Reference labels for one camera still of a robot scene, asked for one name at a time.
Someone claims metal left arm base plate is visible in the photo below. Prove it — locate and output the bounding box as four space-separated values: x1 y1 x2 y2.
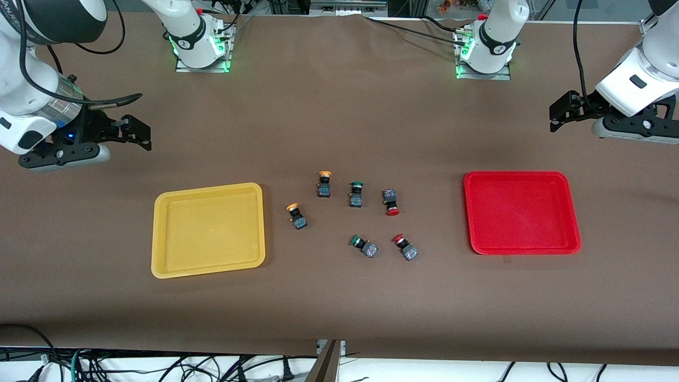
455 29 513 81

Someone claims aluminium frame rail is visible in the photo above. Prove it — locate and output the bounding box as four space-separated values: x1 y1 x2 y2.
310 0 389 12

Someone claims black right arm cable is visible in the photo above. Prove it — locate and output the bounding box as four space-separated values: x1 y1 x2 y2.
19 0 144 110

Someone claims red plastic tray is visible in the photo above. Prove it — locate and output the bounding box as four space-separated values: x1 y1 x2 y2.
463 171 582 256

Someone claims black floor cable bundle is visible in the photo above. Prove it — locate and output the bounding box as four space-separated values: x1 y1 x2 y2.
0 323 72 382
80 351 298 382

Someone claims brown table cover mat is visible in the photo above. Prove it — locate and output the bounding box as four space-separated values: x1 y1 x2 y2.
0 12 679 367

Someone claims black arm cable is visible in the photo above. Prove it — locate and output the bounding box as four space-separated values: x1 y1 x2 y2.
572 0 592 109
19 0 144 110

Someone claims brown table support post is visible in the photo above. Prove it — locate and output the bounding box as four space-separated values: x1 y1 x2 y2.
310 340 346 382

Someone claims black cable on table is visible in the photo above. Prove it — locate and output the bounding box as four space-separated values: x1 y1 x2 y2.
365 15 463 42

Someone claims yellow plastic tray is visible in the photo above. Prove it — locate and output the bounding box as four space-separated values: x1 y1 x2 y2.
151 183 266 279

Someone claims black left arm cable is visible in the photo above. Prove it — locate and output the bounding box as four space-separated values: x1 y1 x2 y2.
572 0 592 109

